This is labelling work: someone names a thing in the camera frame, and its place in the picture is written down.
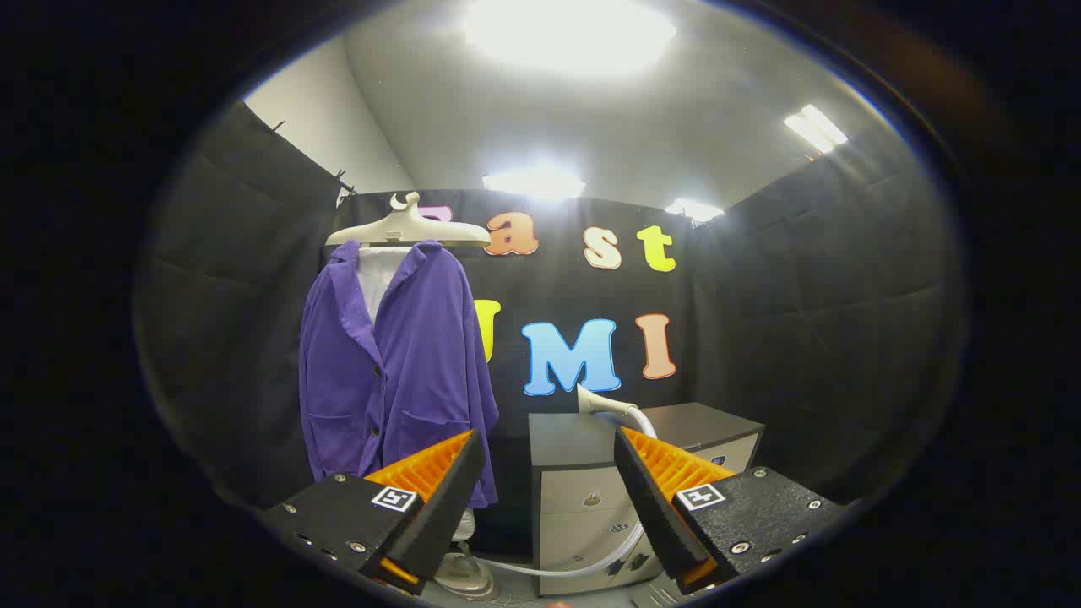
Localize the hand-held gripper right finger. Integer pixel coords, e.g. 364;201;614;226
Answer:
612;426;848;596

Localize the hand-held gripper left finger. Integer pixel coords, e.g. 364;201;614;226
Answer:
258;428;488;596

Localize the white garment steamer base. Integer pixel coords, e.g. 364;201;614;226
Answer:
433;507;501;601

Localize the white garment steamer head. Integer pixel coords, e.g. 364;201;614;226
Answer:
577;384;658;440

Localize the translucent garment steamer hose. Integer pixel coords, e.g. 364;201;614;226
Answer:
469;407;660;580

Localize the purple jacket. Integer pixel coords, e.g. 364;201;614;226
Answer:
299;240;501;509

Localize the white shirt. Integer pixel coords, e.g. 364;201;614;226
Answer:
355;245;419;327

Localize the white plastic clothes hanger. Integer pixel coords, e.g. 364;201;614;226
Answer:
325;192;492;250

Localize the grey cabinet with dark top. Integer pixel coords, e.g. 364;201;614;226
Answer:
529;402;766;597

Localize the large ceiling light panel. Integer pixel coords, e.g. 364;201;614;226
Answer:
463;0;676;75

